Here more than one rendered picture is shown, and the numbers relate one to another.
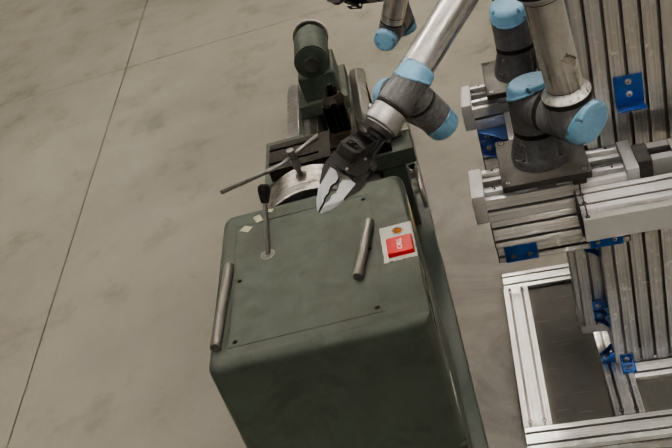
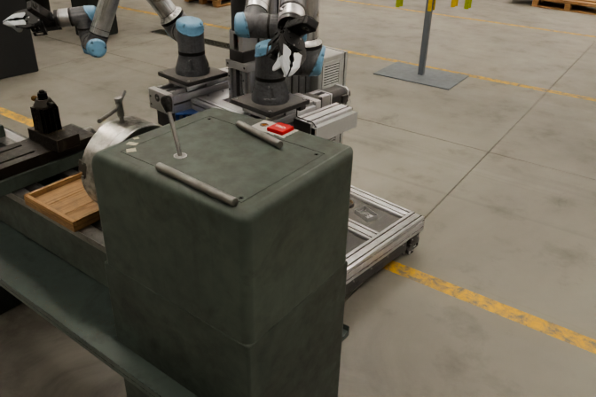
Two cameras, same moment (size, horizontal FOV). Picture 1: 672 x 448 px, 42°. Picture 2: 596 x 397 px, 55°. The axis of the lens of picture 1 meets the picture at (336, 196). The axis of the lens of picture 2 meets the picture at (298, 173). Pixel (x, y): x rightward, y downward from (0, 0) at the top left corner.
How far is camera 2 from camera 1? 156 cm
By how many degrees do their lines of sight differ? 53
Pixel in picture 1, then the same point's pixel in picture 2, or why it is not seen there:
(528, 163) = (275, 98)
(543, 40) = not seen: outside the picture
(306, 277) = (237, 157)
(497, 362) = not seen: hidden behind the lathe
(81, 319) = not seen: outside the picture
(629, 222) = (333, 128)
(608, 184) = (308, 112)
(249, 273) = (182, 167)
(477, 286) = not seen: hidden behind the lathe
